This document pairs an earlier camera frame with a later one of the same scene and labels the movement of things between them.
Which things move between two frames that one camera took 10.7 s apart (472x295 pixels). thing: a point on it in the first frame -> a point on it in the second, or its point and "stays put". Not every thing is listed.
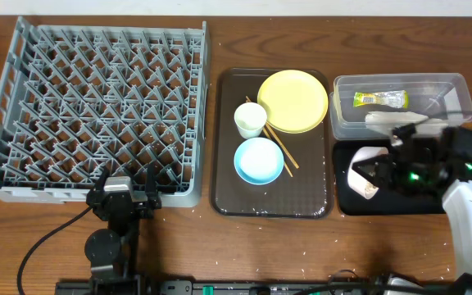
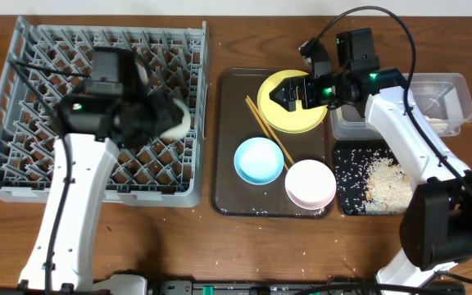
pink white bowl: x=361 y=185 -> x=310 y=184
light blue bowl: x=258 y=161 stays put
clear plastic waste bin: x=436 y=95 stays put
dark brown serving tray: x=306 y=195 stays put
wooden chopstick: x=279 y=142 -> x=262 y=124
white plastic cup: x=250 y=118 -> x=169 y=116
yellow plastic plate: x=295 y=102 stays put
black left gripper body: x=123 y=198 -> x=154 y=120
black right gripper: x=380 y=179 -> x=305 y=89
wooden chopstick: x=285 y=162 -> x=271 y=130
